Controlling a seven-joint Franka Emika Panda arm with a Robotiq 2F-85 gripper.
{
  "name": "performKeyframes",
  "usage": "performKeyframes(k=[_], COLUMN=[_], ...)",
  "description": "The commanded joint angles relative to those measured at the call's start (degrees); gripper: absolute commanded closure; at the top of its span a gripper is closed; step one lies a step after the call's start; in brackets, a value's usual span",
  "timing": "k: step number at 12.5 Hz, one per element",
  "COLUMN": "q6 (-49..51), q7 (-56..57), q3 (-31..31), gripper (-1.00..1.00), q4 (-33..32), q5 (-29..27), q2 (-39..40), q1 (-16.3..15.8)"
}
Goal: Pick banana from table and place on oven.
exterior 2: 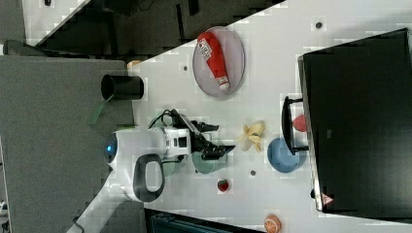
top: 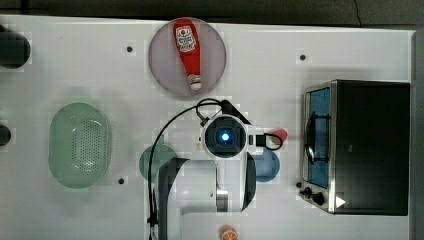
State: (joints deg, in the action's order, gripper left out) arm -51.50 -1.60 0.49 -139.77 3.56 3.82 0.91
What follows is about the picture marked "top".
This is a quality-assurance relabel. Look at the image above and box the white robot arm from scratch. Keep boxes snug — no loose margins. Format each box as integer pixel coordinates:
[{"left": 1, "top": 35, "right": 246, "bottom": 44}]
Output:
[{"left": 154, "top": 114, "right": 264, "bottom": 240}]

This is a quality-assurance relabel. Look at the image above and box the black toaster oven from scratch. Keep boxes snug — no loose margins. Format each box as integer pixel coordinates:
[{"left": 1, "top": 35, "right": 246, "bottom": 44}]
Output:
[{"left": 297, "top": 79, "right": 411, "bottom": 216}]

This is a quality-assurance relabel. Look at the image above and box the green metal cup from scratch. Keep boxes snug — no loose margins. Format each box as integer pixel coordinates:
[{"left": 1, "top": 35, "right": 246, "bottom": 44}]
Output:
[{"left": 139, "top": 144, "right": 177, "bottom": 181}]

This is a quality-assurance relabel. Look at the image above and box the blue bowl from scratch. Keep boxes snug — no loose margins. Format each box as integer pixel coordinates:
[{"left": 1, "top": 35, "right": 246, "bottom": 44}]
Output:
[{"left": 253, "top": 149, "right": 280, "bottom": 182}]

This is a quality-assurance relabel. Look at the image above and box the grey round plate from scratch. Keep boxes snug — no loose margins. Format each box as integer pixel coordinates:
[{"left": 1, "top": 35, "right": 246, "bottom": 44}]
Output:
[{"left": 148, "top": 17, "right": 227, "bottom": 97}]

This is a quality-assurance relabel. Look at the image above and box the red ketchup bottle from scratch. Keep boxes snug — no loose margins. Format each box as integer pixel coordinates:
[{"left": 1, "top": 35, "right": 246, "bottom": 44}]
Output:
[{"left": 173, "top": 18, "right": 202, "bottom": 91}]

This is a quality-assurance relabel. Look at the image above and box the orange slice toy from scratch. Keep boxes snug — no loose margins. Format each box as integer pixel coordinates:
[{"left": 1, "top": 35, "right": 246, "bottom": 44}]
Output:
[{"left": 220, "top": 225, "right": 239, "bottom": 240}]

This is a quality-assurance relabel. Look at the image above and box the green oval colander basket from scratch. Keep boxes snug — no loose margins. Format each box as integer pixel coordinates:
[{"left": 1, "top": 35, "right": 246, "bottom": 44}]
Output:
[{"left": 48, "top": 103, "right": 112, "bottom": 189}]

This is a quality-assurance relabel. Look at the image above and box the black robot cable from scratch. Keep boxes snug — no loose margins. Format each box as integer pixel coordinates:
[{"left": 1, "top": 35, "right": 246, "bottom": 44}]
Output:
[{"left": 146, "top": 97, "right": 224, "bottom": 240}]

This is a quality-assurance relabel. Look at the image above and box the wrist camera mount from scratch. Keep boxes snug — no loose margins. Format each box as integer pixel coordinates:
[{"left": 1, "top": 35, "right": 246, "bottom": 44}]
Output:
[{"left": 220, "top": 100, "right": 284, "bottom": 151}]

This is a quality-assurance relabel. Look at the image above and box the black cylinder post lower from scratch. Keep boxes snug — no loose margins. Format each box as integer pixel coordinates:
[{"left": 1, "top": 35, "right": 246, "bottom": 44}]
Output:
[{"left": 0, "top": 125, "right": 11, "bottom": 146}]

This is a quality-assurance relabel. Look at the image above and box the black cylinder post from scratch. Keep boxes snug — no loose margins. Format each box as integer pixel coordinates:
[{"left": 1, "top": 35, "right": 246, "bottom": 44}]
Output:
[
  {"left": 0, "top": 125, "right": 11, "bottom": 146},
  {"left": 0, "top": 31, "right": 31, "bottom": 69}
]

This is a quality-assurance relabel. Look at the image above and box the black cylinder post upper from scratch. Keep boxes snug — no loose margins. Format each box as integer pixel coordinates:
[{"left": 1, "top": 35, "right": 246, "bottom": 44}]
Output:
[{"left": 0, "top": 31, "right": 31, "bottom": 69}]

